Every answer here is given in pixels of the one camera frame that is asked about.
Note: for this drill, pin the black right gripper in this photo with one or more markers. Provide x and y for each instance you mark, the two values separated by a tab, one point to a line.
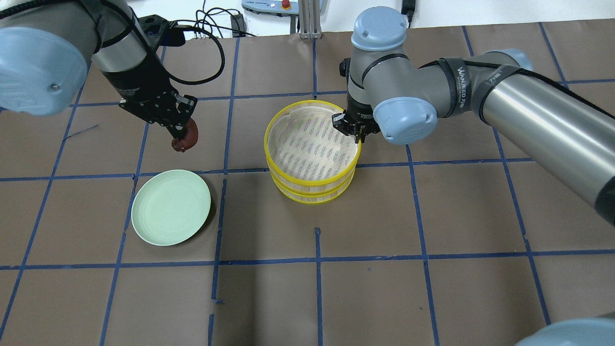
357	113

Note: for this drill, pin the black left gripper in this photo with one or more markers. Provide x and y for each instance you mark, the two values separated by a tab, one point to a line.
139	86

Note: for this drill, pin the brown steamed bun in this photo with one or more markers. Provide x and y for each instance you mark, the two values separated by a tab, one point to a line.
190	137

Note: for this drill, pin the yellow bamboo steamer basket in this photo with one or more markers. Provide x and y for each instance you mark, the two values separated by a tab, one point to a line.
301	145
313	194

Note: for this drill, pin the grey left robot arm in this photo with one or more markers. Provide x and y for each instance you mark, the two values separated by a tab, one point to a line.
47	46

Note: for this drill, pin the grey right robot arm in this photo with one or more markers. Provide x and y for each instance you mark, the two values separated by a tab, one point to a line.
567	135

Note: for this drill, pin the light green plate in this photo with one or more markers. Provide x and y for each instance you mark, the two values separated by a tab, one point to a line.
170	207

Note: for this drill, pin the teach pendant with screen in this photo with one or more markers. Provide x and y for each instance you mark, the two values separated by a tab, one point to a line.
279	8

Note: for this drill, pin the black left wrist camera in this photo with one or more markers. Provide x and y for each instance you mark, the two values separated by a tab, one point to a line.
160	32

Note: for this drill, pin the aluminium frame post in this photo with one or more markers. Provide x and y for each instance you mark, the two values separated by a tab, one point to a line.
309	14

